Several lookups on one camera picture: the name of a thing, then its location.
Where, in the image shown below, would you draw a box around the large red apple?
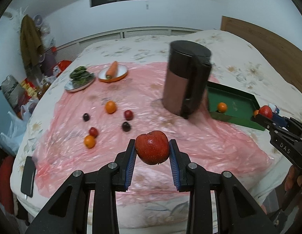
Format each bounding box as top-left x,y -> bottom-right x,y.
135,130 -> 170,165

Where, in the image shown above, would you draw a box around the dark plum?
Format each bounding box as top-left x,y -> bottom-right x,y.
121,121 -> 131,132
83,113 -> 90,121

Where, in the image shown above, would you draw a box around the right hand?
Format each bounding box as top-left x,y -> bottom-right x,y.
285,165 -> 302,192

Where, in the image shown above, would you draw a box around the small blue white toy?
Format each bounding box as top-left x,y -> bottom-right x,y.
268,103 -> 280,114

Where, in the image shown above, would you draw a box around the green tray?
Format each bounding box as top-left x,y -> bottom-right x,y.
207,81 -> 265,131

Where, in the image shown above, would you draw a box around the wooden headboard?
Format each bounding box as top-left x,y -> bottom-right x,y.
220,16 -> 302,93

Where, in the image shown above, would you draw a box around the black phone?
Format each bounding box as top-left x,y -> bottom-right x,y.
20,156 -> 36,198

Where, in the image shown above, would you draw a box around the white oval plate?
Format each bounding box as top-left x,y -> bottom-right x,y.
64,73 -> 95,92

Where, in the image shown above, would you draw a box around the carrot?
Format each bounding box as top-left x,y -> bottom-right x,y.
106,61 -> 118,80

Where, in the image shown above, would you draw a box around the orange rimmed plate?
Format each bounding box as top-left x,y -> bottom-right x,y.
98,65 -> 128,83

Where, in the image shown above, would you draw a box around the green leafy vegetables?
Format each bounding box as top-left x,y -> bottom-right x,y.
69,66 -> 91,82

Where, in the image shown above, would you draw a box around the purple bin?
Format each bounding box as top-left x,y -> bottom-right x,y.
42,49 -> 57,77

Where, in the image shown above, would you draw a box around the grey bag with lettering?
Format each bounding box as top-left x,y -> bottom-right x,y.
0,75 -> 25,108

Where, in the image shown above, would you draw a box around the olive coat hanging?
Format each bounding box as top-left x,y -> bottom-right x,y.
20,15 -> 45,70

